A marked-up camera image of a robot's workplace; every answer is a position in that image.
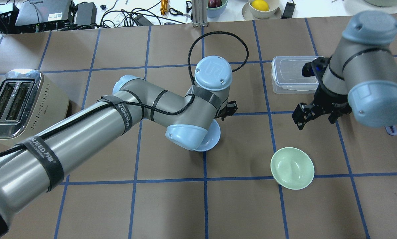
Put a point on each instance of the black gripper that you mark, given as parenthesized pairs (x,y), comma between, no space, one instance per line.
(326,98)
(229,109)

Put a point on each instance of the silver toaster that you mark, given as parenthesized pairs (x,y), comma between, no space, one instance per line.
(29,103)

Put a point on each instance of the blue bowl with fruit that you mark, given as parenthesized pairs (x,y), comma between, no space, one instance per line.
(215,8)

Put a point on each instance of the green bowl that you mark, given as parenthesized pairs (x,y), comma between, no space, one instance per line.
(292,168)

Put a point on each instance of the cream bowl with lemon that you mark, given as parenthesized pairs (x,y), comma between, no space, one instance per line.
(261,9)

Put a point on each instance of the clear plastic food container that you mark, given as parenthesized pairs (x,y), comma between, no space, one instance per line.
(287,75)

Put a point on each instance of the black power adapter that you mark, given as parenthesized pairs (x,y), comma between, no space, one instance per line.
(85,13)

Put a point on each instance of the black scissors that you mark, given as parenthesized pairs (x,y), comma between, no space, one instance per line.
(186,13)

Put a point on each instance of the aluminium frame post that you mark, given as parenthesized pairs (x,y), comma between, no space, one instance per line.
(199,13)

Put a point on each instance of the gold metal tool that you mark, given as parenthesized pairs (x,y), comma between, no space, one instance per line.
(164,8)

